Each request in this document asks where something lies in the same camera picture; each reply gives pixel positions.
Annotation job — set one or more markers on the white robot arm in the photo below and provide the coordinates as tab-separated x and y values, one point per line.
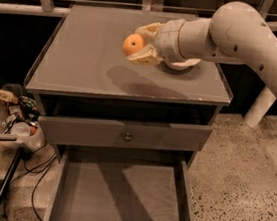
236	33

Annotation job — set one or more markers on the round metal drawer knob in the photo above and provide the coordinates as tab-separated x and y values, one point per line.
127	137

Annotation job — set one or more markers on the tan crumpled item in bin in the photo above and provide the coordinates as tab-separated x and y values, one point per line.
9	97

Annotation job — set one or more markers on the green snack bag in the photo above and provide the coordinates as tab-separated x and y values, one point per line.
29	105

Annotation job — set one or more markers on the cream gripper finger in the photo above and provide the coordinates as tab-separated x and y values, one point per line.
146	56
150	31

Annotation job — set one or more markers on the orange fruit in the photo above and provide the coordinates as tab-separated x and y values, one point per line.
133	44

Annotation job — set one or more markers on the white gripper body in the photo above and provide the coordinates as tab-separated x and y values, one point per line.
168	40

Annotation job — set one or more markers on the grey top drawer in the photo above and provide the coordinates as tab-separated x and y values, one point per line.
109	133

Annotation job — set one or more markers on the white cup in bin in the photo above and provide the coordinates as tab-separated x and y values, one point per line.
20	129

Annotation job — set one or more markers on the black metal stand leg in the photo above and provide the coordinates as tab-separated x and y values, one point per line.
4	186

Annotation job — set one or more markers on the clear plastic bin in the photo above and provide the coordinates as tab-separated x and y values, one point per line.
11	114

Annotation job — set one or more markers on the metal railing ledge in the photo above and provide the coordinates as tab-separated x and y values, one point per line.
35	10

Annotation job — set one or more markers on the grey drawer cabinet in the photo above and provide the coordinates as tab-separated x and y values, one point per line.
83	73

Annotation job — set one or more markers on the white paper bowl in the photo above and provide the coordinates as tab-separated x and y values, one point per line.
177	66

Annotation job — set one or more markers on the grey open middle drawer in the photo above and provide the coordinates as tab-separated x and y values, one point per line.
113	189

